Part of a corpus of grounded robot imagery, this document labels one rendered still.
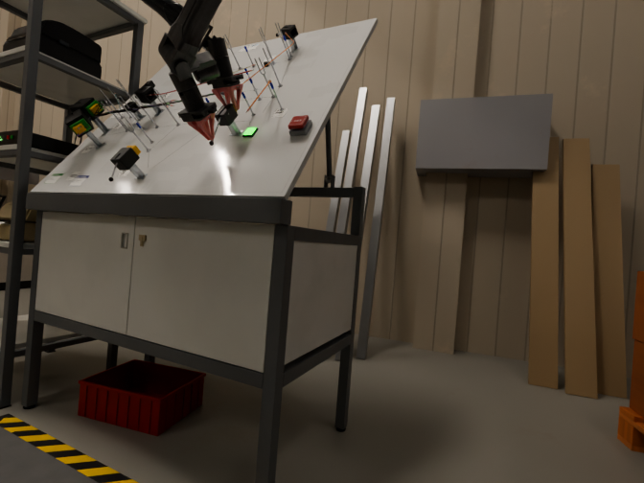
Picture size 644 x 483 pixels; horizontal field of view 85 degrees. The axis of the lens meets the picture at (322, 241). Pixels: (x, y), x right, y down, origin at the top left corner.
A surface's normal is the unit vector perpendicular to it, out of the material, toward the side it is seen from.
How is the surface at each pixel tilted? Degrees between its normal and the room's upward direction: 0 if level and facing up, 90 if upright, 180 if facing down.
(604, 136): 90
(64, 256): 90
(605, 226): 78
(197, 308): 90
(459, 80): 90
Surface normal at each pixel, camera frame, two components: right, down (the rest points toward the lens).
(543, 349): -0.29, -0.25
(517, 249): -0.31, -0.03
